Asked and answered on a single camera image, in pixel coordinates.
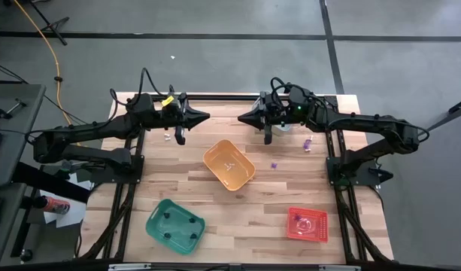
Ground black stand leg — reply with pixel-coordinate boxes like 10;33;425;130
420;96;461;133

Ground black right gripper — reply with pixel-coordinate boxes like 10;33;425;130
237;92;291;145

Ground silver handled tool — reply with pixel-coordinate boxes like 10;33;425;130
0;98;28;124

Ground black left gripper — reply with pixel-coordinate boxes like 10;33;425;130
156;93;211;146

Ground black floor cable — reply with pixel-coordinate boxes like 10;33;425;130
0;59;79;121

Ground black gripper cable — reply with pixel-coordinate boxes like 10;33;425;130
109;67;174;110
270;76;321;110

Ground grey side desk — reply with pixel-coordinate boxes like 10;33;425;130
0;183;28;266
0;83;47;188

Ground yellow plastic bin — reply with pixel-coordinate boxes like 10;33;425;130
202;139;257;192

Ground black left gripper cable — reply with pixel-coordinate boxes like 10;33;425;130
109;67;174;110

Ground black tripod stand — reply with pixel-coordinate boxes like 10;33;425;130
26;0;71;47

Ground black flat bar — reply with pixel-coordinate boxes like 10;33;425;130
11;161;92;204

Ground silver metal bracket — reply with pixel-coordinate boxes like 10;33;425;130
108;263;153;271
317;264;362;271

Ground red plastic basket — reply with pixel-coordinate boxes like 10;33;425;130
286;206;330;244

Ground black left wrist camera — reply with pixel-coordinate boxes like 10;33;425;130
165;103;183;118

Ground white paper sheets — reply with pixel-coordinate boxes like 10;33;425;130
39;172;93;230

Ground white plastic bin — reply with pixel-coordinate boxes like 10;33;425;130
254;93;294;133

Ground yellow floor cable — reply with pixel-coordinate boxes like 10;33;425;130
12;0;83;147

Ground orange spray can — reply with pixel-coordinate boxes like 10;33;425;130
33;195;71;215

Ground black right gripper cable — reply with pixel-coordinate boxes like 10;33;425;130
270;76;321;110

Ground teal plastic bin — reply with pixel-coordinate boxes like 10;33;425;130
144;198;207;257

